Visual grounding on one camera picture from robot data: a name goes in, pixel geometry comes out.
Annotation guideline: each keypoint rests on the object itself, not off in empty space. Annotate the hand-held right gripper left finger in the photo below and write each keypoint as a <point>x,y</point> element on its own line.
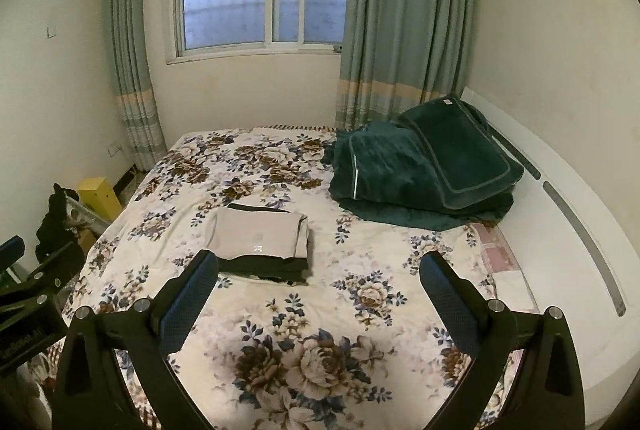
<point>192,295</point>

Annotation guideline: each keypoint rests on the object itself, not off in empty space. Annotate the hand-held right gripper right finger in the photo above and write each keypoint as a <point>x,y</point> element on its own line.
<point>447,297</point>

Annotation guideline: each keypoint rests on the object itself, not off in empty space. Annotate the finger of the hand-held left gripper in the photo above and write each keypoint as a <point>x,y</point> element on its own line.
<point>12,251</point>
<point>50,272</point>

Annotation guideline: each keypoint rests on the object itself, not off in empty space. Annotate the beige long-sleeve shirt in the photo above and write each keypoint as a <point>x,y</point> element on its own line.
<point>255,232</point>

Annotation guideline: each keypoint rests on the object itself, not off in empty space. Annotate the dark folded clothes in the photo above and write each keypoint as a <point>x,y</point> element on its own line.
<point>270,269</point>

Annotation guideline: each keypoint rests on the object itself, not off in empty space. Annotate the black cloth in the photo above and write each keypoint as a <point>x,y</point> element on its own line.
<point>57,225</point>

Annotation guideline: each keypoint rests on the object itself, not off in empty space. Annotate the brown cardboard box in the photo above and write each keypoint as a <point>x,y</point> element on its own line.
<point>86,240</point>

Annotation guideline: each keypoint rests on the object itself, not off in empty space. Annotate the white cloth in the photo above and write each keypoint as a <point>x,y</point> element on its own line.
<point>515,290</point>

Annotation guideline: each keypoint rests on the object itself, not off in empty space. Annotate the pink checked mattress cover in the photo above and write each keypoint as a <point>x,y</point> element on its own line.
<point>492,245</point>

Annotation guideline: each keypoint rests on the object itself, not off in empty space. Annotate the white metal rack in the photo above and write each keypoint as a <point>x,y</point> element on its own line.
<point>90,215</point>

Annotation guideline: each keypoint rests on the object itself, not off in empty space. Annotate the yellow box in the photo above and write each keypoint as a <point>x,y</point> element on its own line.
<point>100,197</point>

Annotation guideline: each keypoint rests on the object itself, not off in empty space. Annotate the dark green blanket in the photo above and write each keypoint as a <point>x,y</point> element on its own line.
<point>380,170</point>

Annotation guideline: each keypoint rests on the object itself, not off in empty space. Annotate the white headboard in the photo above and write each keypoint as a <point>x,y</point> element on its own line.
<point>570,220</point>

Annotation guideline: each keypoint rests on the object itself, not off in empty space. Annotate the dark green pillow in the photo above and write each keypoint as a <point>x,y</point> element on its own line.
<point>465,150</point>

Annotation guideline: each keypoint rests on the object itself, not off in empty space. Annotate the floral bed sheet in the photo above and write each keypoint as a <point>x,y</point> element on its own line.
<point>280,170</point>

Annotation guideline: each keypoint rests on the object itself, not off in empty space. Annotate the green striped curtain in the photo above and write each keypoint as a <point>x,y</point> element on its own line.
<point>132,60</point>
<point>400,20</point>

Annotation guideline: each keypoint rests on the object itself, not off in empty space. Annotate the white wall outlet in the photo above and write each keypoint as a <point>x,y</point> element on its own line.
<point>115,150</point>

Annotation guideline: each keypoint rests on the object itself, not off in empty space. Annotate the white wall switch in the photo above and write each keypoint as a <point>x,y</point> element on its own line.
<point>51,31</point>

